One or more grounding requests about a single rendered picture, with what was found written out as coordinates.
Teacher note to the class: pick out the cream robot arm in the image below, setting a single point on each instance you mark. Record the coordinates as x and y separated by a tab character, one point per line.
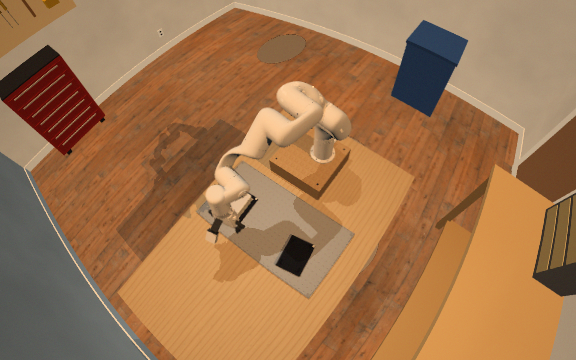
297	99

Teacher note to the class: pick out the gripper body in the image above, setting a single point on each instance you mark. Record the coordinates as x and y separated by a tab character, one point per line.
230	220

